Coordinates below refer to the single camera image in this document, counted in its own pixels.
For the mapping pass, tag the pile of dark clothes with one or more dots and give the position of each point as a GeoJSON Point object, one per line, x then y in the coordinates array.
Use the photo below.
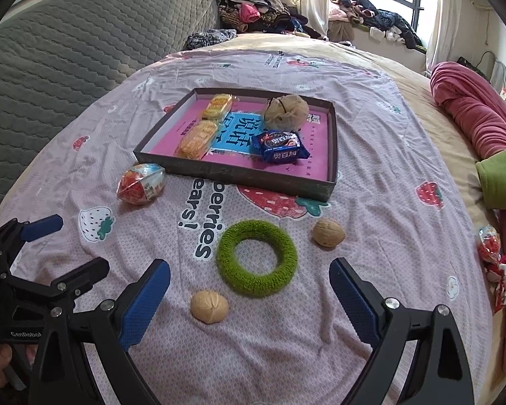
{"type": "Point", "coordinates": [383, 19]}

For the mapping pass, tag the long yellow cake packet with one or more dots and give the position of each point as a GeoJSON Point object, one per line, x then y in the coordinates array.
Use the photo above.
{"type": "Point", "coordinates": [196, 139]}

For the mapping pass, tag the green blanket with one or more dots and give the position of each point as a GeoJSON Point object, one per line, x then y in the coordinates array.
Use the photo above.
{"type": "Point", "coordinates": [501, 177]}

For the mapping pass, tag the dark cardboard box tray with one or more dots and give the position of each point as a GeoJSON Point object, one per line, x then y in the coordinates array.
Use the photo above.
{"type": "Point", "coordinates": [236, 175]}

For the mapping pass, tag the pile of mixed clothes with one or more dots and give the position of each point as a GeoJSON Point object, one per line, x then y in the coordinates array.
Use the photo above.
{"type": "Point", "coordinates": [257, 12]}

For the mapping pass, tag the dark floral cloth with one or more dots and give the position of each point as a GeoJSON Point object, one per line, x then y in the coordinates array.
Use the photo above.
{"type": "Point", "coordinates": [211, 39]}

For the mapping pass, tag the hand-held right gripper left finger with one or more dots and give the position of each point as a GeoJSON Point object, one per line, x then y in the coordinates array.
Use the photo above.
{"type": "Point", "coordinates": [147, 299]}

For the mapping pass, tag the white window seat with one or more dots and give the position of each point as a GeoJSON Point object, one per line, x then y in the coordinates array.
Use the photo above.
{"type": "Point", "coordinates": [362, 44]}

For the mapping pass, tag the small yellow cake packet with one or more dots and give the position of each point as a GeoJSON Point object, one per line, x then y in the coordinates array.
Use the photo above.
{"type": "Point", "coordinates": [217, 107]}

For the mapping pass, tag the dark green bag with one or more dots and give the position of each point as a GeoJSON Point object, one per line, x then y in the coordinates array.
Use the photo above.
{"type": "Point", "coordinates": [468, 64]}

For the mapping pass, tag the beige bedsheet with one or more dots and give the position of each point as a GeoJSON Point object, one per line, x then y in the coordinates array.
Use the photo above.
{"type": "Point", "coordinates": [426, 114]}

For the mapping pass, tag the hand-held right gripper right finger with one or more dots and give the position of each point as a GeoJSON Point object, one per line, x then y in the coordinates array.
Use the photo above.
{"type": "Point", "coordinates": [354, 299]}

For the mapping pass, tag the pink blanket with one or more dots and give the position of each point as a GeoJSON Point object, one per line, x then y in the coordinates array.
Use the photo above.
{"type": "Point", "coordinates": [468, 105]}

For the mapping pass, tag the white curved frame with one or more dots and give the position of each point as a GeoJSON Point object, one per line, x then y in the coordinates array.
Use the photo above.
{"type": "Point", "coordinates": [499, 74]}

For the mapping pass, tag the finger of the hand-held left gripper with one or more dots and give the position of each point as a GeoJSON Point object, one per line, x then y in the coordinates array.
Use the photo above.
{"type": "Point", "coordinates": [84, 274]}
{"type": "Point", "coordinates": [42, 225]}

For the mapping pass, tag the walnut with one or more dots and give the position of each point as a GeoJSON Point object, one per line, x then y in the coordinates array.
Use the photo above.
{"type": "Point", "coordinates": [208, 306]}
{"type": "Point", "coordinates": [329, 233]}

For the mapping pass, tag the red snack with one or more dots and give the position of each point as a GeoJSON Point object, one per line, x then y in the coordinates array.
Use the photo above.
{"type": "Point", "coordinates": [139, 183]}

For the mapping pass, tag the blue cookie packet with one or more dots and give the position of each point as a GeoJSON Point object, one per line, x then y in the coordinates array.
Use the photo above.
{"type": "Point", "coordinates": [280, 147]}

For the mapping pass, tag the grey quilted headboard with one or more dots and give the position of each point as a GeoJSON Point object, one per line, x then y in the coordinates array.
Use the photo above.
{"type": "Point", "coordinates": [67, 50]}

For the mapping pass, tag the red candy packet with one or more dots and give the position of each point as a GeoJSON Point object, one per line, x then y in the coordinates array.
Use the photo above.
{"type": "Point", "coordinates": [489, 244]}

